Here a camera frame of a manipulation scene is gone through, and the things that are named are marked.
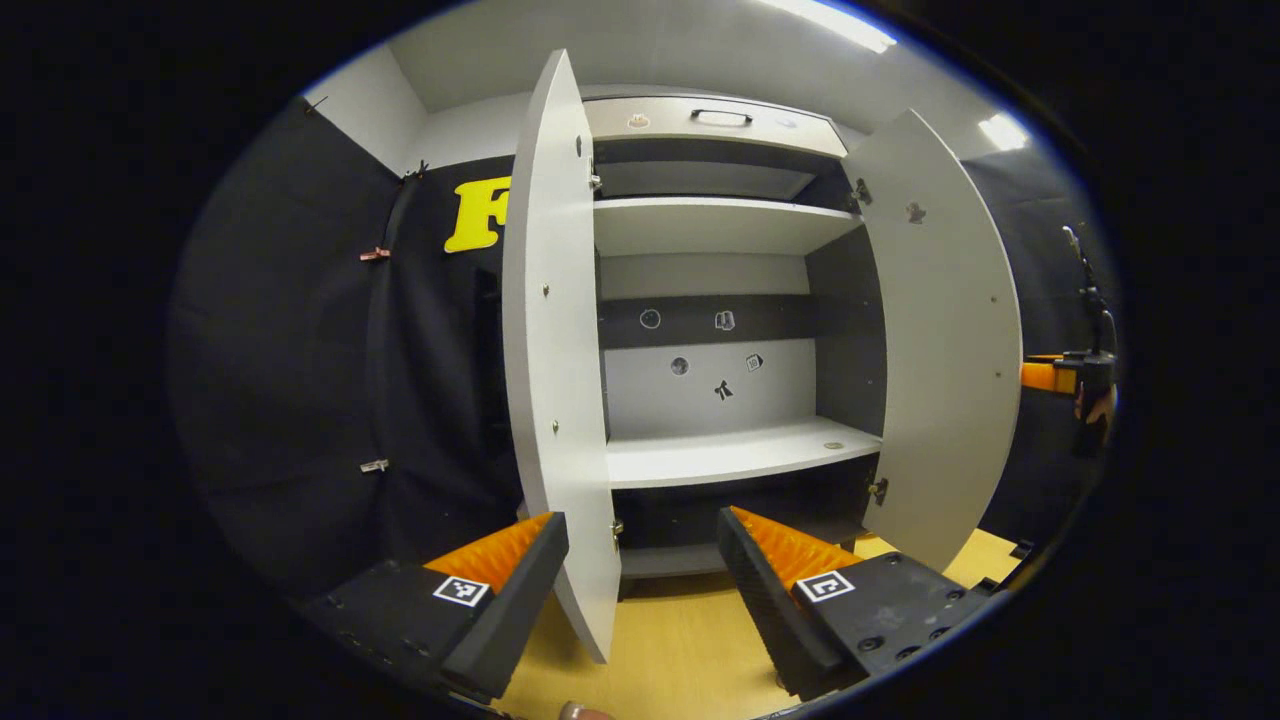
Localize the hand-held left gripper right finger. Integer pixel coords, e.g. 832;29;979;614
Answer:
718;505;1001;701

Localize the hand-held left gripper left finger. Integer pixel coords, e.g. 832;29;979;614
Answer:
300;512;571;703

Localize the white cabinet door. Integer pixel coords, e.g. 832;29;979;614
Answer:
842;108;1024;573
502;48;623;664

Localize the white cabinet drawer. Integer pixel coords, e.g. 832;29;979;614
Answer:
583;97;849;159

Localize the white and grey cabinet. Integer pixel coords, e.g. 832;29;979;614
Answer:
583;95;891;581

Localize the black backdrop cloth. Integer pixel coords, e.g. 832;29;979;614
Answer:
960;150;1116;546
170;97;526;601

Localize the small ceiling light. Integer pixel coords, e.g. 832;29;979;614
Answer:
978;112;1029;151

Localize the long ceiling light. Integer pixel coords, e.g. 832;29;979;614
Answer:
760;0;898;54

